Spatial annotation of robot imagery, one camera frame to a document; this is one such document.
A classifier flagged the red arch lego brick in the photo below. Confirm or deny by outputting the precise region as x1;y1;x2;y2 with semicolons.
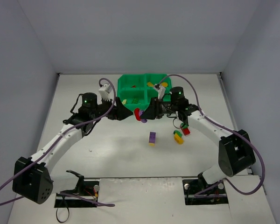
134;108;141;121

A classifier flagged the green lego plate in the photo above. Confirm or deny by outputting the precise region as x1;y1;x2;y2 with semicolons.
131;98;139;104

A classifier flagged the orange lego brick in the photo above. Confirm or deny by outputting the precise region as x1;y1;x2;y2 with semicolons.
161;82;168;88

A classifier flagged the yellow lego plate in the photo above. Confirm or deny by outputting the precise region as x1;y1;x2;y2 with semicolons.
147;82;154;87

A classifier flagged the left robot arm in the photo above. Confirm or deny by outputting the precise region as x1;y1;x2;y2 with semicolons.
12;92;133;204

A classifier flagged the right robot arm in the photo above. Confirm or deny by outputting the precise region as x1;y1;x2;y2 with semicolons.
141;86;256;188

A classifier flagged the purple flower lego brick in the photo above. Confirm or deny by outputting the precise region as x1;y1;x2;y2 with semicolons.
149;132;156;144

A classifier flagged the green four-compartment bin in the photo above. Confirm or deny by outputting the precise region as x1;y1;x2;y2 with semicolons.
117;73;172;111

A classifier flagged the dark green lego piece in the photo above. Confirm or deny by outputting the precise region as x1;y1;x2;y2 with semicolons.
174;130;182;137

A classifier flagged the red square lego brick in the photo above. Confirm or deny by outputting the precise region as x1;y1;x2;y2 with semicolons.
181;127;190;136

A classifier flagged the yellow curved lego brick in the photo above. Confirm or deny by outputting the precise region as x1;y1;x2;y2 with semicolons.
174;134;184;145

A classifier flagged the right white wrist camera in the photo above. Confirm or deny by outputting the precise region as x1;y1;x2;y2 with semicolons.
154;84;166;100

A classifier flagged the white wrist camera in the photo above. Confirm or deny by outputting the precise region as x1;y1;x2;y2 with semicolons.
154;84;166;100
99;84;112;101

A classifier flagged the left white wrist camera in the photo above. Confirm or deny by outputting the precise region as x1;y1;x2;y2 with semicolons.
99;84;112;101

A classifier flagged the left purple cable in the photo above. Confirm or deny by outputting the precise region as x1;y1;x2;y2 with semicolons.
0;77;116;208

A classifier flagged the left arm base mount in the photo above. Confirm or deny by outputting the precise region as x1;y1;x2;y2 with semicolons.
54;170;99;208

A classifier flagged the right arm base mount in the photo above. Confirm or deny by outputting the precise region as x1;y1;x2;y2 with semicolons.
182;178;229;206

